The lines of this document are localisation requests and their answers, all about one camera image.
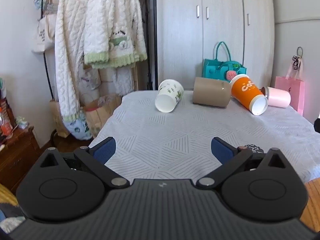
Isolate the white tote bag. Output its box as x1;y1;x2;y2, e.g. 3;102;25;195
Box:
31;14;57;53

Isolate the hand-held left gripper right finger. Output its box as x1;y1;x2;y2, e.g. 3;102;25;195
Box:
196;137;292;190

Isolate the white cup with green print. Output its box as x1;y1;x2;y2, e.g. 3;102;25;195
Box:
154;79;185;113

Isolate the brown paper bag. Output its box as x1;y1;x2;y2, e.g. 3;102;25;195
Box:
83;94;123;138
49;99;70;138

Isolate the orange paper cup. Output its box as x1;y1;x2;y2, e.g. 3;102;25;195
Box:
229;74;269;116

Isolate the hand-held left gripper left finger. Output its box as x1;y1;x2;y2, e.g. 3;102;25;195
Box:
34;137;130;190

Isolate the pink gift bag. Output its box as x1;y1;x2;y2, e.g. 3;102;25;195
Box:
275;62;305;115

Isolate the black white patterned object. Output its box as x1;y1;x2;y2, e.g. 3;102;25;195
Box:
244;144;265;155

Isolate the black metal clothes rack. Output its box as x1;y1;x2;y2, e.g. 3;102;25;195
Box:
40;0;156;140

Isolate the small green white packet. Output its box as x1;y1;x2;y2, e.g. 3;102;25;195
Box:
15;116;30;130

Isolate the pink cup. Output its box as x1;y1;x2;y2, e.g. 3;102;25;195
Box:
261;86;291;108

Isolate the teal handbag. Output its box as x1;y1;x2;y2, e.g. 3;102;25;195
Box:
202;41;247;81

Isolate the brown paper cup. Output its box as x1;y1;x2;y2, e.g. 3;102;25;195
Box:
192;77;232;108

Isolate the yellow cloth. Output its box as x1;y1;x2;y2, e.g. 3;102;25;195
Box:
0;183;18;207

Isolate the white plastic wrapped pack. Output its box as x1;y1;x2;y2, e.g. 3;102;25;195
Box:
78;66;118;105

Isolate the black ribbon hair tie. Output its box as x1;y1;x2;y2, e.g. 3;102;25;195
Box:
291;46;304;71

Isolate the wooden cabinet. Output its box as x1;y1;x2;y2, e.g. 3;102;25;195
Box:
0;126;41;193

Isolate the red snack packet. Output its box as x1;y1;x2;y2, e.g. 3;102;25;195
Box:
0;112;13;137

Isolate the grey wardrobe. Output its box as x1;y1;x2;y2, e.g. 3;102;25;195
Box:
154;0;275;98

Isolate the white robe with green trim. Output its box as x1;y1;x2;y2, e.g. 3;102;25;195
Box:
84;0;148;69

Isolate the white patterned tablecloth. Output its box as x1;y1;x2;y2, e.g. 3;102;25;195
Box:
89;90;320;184

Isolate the long white knitted robe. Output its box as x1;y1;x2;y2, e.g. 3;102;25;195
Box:
54;0;93;124

